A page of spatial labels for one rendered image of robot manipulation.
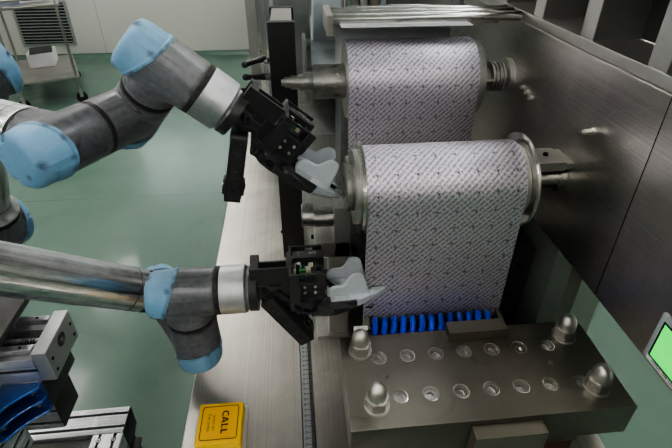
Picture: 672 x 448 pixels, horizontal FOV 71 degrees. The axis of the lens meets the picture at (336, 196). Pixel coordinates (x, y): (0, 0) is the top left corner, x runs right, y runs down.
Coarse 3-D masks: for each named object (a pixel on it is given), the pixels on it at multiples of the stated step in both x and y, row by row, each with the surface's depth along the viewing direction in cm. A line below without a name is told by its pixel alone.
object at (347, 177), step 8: (344, 168) 70; (352, 168) 70; (344, 176) 71; (352, 176) 69; (344, 184) 72; (352, 184) 69; (344, 192) 72; (352, 192) 69; (344, 200) 72; (352, 200) 70; (344, 208) 73; (352, 208) 71
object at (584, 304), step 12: (576, 276) 100; (576, 288) 100; (588, 288) 99; (564, 300) 105; (576, 300) 101; (588, 300) 101; (564, 312) 105; (576, 312) 103; (588, 312) 103; (588, 324) 106
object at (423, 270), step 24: (384, 240) 71; (408, 240) 71; (432, 240) 71; (456, 240) 72; (480, 240) 72; (504, 240) 73; (384, 264) 73; (408, 264) 74; (432, 264) 74; (456, 264) 74; (480, 264) 75; (504, 264) 75; (408, 288) 76; (432, 288) 77; (456, 288) 77; (480, 288) 78; (384, 312) 79; (408, 312) 79; (432, 312) 80
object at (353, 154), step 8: (352, 152) 70; (352, 160) 71; (528, 160) 69; (528, 168) 69; (360, 176) 67; (528, 176) 69; (360, 184) 67; (528, 184) 69; (360, 192) 67; (528, 192) 69; (360, 200) 67; (528, 200) 70; (360, 208) 68; (352, 216) 74; (360, 216) 69
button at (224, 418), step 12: (204, 408) 76; (216, 408) 76; (228, 408) 76; (240, 408) 76; (204, 420) 75; (216, 420) 75; (228, 420) 75; (240, 420) 75; (204, 432) 73; (216, 432) 73; (228, 432) 73; (240, 432) 73; (204, 444) 71; (216, 444) 72; (228, 444) 72; (240, 444) 72
